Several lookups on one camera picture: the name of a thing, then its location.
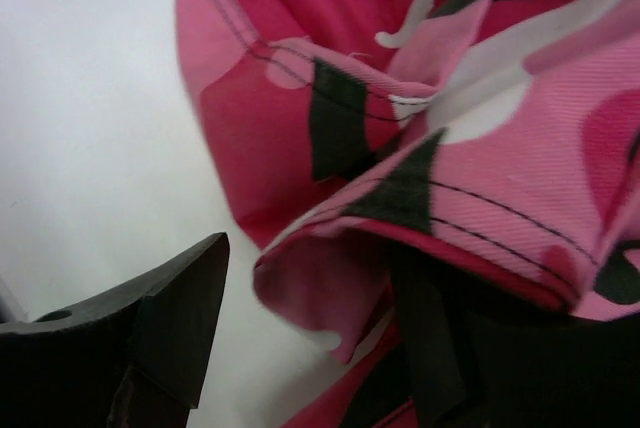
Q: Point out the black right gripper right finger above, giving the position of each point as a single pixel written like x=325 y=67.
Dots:
x=480 y=357

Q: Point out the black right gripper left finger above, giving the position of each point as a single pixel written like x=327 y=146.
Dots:
x=135 y=355

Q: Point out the pink camouflage trousers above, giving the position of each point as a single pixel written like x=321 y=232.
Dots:
x=500 y=137

